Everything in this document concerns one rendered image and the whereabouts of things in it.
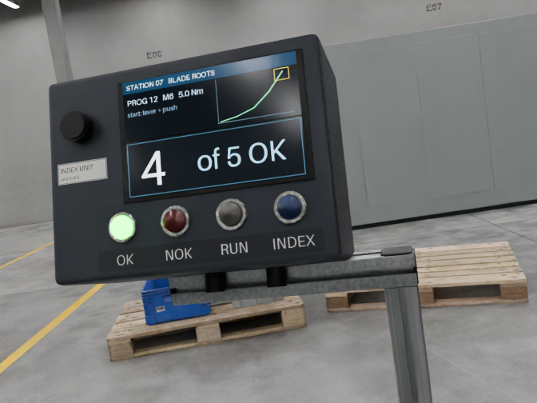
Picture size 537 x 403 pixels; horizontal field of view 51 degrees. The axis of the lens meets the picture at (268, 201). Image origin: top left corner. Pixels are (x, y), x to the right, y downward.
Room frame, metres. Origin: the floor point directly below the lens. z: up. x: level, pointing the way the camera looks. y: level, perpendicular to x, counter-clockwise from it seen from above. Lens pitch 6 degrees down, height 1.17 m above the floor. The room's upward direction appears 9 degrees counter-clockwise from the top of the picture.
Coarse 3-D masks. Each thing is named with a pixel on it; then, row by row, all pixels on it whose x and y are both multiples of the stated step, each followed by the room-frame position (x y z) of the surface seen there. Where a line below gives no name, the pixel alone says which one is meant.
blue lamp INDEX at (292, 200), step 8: (288, 192) 0.45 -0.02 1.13; (296, 192) 0.45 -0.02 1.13; (280, 200) 0.45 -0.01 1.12; (288, 200) 0.45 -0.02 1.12; (296, 200) 0.45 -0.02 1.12; (304, 200) 0.45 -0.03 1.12; (280, 208) 0.45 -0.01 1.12; (288, 208) 0.44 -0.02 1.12; (296, 208) 0.44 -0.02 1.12; (304, 208) 0.45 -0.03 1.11; (280, 216) 0.45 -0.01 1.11; (288, 216) 0.44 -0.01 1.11; (296, 216) 0.45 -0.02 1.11
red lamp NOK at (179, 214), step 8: (168, 208) 0.48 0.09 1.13; (176, 208) 0.48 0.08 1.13; (184, 208) 0.48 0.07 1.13; (168, 216) 0.47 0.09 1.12; (176, 216) 0.47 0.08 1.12; (184, 216) 0.47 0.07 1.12; (168, 224) 0.47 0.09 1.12; (176, 224) 0.47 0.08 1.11; (184, 224) 0.47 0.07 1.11; (168, 232) 0.47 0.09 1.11; (176, 232) 0.47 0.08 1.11; (184, 232) 0.47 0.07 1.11
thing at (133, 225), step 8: (120, 216) 0.49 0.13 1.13; (128, 216) 0.49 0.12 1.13; (112, 224) 0.48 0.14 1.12; (120, 224) 0.48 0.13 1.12; (128, 224) 0.48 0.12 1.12; (136, 224) 0.49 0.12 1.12; (112, 232) 0.48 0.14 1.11; (120, 232) 0.48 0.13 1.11; (128, 232) 0.48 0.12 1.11; (136, 232) 0.48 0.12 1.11; (120, 240) 0.48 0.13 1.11; (128, 240) 0.48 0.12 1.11
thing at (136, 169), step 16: (128, 144) 0.50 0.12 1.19; (144, 144) 0.50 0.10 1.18; (160, 144) 0.50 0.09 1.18; (176, 144) 0.49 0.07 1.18; (128, 160) 0.50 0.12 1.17; (144, 160) 0.50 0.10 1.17; (160, 160) 0.49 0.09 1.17; (176, 160) 0.49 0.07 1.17; (128, 176) 0.50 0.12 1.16; (144, 176) 0.49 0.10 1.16; (160, 176) 0.49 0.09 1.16; (176, 176) 0.49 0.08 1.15; (128, 192) 0.49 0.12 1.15; (144, 192) 0.49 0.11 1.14; (160, 192) 0.49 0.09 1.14; (176, 192) 0.48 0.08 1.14
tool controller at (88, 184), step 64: (192, 64) 0.51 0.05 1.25; (256, 64) 0.49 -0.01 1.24; (320, 64) 0.48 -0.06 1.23; (64, 128) 0.51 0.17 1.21; (128, 128) 0.51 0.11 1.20; (192, 128) 0.49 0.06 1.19; (256, 128) 0.47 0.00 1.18; (320, 128) 0.46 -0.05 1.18; (64, 192) 0.51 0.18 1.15; (192, 192) 0.48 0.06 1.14; (256, 192) 0.46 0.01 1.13; (320, 192) 0.45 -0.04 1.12; (64, 256) 0.50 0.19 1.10; (128, 256) 0.48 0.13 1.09; (192, 256) 0.47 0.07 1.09; (256, 256) 0.45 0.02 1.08; (320, 256) 0.44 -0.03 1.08
